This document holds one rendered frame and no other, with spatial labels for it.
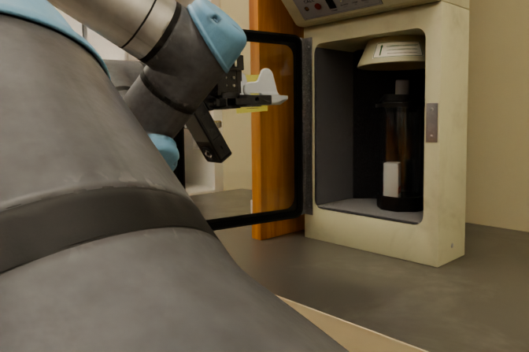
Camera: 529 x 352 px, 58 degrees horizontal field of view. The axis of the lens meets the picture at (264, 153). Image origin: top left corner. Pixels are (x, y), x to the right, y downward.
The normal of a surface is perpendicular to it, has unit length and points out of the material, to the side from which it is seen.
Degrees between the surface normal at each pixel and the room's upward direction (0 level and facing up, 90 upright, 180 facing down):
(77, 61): 45
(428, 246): 90
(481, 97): 90
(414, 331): 0
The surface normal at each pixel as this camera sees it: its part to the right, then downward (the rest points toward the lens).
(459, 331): -0.01, -1.00
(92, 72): 0.72, -0.68
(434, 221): -0.73, 0.06
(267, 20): 0.69, 0.04
